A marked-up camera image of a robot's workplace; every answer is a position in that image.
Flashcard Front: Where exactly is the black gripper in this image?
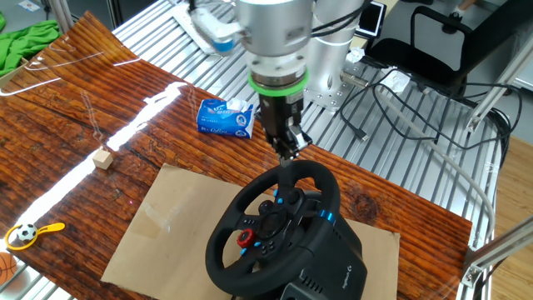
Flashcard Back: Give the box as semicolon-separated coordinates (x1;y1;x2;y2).
257;91;314;168

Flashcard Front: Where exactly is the black racing steering wheel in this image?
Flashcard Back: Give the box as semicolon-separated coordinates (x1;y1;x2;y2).
205;159;341;297

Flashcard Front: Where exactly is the black steering wheel base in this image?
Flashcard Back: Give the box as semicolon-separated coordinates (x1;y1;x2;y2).
278;189;369;300

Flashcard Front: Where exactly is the blue white tissue pack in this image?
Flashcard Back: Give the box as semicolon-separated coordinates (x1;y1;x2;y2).
196;97;256;140

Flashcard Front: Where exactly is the black office chair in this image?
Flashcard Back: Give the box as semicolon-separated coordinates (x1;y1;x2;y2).
364;0;533;91

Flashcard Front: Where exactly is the brown cardboard sheet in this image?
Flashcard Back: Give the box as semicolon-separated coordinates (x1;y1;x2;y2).
101;162;401;300

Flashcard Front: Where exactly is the white framed smartphone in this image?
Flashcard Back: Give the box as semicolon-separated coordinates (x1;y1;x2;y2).
354;0;387;39

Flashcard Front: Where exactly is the small wooden cube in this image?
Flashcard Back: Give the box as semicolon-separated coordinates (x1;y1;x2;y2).
92;147;114;171

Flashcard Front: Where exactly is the wood grain table cover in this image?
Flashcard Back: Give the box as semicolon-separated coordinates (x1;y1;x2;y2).
0;11;474;300

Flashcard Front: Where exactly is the green cloth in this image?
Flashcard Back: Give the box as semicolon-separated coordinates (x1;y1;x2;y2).
0;10;62;78

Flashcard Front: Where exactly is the small orange basketball toy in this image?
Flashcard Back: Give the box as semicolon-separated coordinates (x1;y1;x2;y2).
0;251;18;286

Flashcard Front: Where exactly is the black table cable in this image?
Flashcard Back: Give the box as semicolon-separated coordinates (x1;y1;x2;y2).
339;68;524;151

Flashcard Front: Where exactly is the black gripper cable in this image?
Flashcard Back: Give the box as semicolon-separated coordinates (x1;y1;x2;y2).
310;0;372;39

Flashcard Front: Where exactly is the grey flexible hose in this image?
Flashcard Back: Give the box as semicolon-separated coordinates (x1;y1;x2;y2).
376;89;496;247

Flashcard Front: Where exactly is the aluminium frame post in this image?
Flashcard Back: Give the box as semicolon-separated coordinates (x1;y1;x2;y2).
465;37;533;134

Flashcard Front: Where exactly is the aluminium frame beam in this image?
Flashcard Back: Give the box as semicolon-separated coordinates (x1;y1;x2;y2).
456;216;533;300

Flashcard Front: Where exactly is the soccer ball yellow ring toy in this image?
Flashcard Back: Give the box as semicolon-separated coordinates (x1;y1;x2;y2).
4;222;67;252

